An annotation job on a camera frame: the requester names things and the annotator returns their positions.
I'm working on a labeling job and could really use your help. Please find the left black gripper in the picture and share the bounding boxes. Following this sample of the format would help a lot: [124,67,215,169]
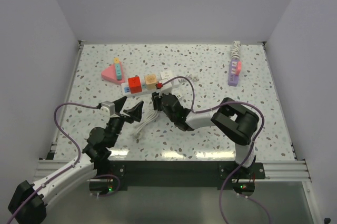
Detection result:
[105,96,143,147]

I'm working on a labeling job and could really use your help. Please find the white power strip cord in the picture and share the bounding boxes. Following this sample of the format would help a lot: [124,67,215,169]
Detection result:
[133,109,160,138]

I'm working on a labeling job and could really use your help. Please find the white cube socket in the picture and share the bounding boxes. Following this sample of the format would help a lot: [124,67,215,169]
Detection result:
[160,70,174,80]

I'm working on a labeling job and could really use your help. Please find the white usb power strip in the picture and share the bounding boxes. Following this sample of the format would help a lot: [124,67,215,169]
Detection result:
[173,92,183,100]

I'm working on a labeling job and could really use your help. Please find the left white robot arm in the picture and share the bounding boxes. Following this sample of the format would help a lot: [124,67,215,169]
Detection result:
[8,96,144,223]

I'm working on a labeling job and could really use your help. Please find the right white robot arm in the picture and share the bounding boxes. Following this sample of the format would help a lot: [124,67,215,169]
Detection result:
[152,93,264,178]

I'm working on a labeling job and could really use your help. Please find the pink plug adapter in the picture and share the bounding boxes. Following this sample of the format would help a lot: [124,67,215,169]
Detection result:
[235,61,242,76]

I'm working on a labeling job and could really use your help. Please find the long white power strip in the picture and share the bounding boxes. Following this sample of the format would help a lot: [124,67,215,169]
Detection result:
[121,75,182,97]

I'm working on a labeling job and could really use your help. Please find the beige dragon cube socket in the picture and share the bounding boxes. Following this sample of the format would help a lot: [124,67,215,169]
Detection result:
[144,74,158,90]

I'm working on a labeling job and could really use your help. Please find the red cube socket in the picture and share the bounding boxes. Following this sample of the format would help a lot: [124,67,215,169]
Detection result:
[128,76,142,94]

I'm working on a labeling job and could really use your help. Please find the pink triangular power strip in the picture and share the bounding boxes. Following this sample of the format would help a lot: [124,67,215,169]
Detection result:
[101,57,125,85]

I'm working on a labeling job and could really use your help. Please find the purple power strip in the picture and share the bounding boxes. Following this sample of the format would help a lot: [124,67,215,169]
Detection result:
[227,59,240,87]

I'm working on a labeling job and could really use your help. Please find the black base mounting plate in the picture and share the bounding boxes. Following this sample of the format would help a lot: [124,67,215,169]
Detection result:
[78,160,264,192]

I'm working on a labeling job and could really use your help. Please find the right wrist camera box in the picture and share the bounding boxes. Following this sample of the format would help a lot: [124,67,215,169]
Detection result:
[156,82,173,97]

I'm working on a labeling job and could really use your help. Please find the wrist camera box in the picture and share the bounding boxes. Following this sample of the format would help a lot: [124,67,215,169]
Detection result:
[100,101,115,118]
[156,82,173,97]

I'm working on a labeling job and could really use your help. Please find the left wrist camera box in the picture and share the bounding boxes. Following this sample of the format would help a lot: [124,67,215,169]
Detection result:
[100,101,115,118]

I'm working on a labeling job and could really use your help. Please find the white coiled purple-strip cord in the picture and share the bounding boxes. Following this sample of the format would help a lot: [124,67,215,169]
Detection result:
[230,40,242,61]

